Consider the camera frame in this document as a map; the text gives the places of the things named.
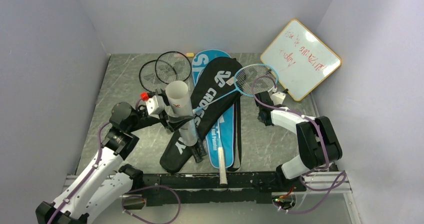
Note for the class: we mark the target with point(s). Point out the black badminton racket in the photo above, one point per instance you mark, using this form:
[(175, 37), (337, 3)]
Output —
[(150, 81), (173, 66)]

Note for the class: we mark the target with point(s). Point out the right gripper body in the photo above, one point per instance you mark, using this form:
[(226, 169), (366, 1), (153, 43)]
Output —
[(259, 118)]

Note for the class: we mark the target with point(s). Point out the white shuttlecock tube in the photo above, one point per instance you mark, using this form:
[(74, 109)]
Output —
[(176, 90)]

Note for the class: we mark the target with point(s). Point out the white dry erase board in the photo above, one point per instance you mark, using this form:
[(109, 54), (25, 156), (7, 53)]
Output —
[(301, 60)]

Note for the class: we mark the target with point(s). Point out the black racket cover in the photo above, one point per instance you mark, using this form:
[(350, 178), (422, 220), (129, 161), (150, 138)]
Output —
[(198, 116)]

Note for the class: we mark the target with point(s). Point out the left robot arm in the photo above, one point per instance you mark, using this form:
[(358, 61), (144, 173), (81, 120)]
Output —
[(104, 179)]

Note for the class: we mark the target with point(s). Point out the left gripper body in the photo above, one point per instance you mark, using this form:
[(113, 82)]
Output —
[(162, 110)]

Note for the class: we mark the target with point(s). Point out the blue racket cover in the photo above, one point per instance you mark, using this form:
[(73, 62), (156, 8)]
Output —
[(217, 129)]

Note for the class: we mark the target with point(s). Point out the blue white badminton racket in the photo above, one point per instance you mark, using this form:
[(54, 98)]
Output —
[(249, 81)]

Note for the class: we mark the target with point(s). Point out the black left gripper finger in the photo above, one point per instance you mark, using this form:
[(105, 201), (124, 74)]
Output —
[(173, 123), (177, 104)]

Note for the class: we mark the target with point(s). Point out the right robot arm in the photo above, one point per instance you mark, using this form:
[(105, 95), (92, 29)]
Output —
[(317, 142)]

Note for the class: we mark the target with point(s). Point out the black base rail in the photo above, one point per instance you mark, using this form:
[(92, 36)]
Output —
[(202, 188)]

